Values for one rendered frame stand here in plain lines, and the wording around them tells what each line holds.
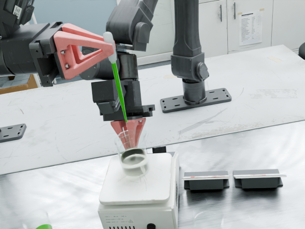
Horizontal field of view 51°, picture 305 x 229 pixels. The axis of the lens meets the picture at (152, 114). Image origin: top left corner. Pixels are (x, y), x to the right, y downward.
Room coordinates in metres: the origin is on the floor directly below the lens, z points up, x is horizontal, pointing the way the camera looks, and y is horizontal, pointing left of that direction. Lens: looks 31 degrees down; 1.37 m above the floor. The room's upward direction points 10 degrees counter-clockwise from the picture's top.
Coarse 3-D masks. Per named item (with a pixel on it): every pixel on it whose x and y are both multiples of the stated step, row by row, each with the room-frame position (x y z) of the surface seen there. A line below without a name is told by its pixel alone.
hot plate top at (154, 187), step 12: (156, 156) 0.48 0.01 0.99; (168, 156) 0.47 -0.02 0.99; (108, 168) 0.47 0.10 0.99; (120, 168) 0.46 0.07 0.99; (156, 168) 0.45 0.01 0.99; (168, 168) 0.44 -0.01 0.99; (108, 180) 0.44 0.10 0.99; (120, 180) 0.43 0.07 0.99; (132, 180) 0.43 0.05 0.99; (144, 180) 0.42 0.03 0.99; (156, 180) 0.42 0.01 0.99; (168, 180) 0.41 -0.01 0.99; (108, 192) 0.41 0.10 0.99; (120, 192) 0.40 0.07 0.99; (132, 192) 0.40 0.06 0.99; (144, 192) 0.39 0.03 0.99; (156, 192) 0.39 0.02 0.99; (168, 192) 0.38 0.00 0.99; (108, 204) 0.38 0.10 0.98; (120, 204) 0.38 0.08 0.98
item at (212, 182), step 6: (186, 174) 0.51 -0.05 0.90; (192, 174) 0.50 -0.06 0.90; (198, 174) 0.50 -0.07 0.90; (204, 174) 0.50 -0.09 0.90; (210, 174) 0.50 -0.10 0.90; (216, 174) 0.49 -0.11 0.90; (222, 174) 0.49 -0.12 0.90; (186, 180) 0.49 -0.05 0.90; (192, 180) 0.46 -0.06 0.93; (198, 180) 0.46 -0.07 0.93; (204, 180) 0.46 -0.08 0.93; (210, 180) 0.45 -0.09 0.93; (216, 180) 0.45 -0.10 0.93; (222, 180) 0.45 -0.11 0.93; (228, 180) 0.47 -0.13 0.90; (186, 186) 0.47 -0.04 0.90; (192, 186) 0.46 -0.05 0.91; (198, 186) 0.46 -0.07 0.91; (204, 186) 0.46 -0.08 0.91; (210, 186) 0.45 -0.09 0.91; (216, 186) 0.45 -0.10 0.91; (222, 186) 0.45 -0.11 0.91; (228, 186) 0.46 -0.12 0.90
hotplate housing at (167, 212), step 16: (176, 160) 0.49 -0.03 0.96; (176, 176) 0.46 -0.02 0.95; (176, 192) 0.42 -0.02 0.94; (112, 208) 0.39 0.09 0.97; (128, 208) 0.38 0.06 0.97; (144, 208) 0.38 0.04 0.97; (160, 208) 0.37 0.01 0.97; (176, 208) 0.39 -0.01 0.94; (112, 224) 0.38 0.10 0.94; (128, 224) 0.38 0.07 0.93; (144, 224) 0.37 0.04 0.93; (160, 224) 0.37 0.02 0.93; (176, 224) 0.37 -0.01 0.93
